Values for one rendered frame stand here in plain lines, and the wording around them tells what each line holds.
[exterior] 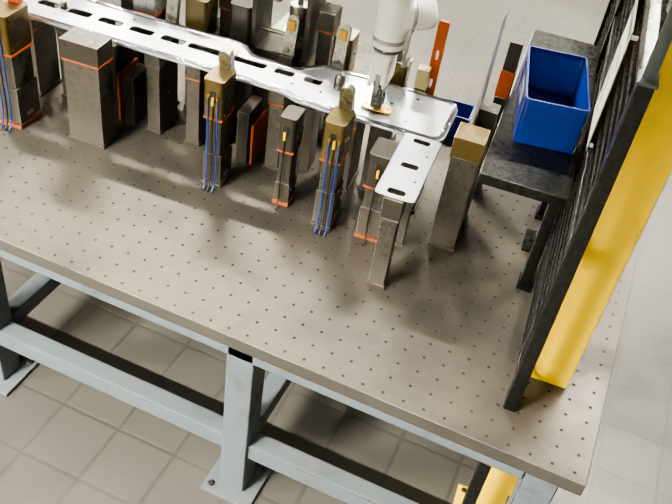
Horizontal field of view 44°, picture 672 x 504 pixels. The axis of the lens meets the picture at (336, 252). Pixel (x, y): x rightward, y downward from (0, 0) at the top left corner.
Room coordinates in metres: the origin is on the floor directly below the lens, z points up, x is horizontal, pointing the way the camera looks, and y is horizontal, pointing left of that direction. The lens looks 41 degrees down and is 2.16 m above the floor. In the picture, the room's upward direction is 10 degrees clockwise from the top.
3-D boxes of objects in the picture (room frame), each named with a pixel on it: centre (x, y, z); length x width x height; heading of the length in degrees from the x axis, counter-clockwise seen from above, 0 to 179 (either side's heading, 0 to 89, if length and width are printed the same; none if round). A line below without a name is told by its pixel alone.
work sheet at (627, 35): (1.78, -0.57, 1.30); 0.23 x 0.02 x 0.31; 167
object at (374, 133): (2.00, -0.07, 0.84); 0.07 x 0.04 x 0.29; 77
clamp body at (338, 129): (1.80, 0.05, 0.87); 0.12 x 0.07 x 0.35; 167
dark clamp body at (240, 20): (2.32, 0.38, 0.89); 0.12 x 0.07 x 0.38; 167
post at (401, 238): (1.77, -0.16, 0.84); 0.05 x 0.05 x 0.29; 77
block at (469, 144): (1.81, -0.29, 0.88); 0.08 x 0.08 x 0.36; 77
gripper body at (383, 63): (1.95, -0.04, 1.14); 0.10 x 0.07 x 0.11; 167
